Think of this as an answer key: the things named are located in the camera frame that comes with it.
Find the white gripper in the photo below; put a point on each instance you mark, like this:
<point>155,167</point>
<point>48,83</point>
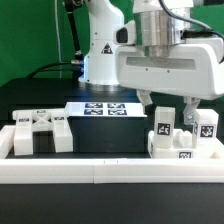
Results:
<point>193,70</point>

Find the white chair seat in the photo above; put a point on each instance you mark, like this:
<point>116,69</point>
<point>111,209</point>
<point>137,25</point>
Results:
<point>182,148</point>

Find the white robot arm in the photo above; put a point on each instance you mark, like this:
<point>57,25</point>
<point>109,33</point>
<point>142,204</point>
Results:
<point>162,49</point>

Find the white U-shaped fence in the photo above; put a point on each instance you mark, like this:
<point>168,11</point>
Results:
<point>101,171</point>

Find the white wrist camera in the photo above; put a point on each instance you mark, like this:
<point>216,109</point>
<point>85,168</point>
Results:
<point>126,35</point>

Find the white marker base plate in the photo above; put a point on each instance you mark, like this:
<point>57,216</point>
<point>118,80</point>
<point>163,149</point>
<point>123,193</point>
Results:
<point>104,109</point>

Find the white chair back frame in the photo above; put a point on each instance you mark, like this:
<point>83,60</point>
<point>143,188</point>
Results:
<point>41,120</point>

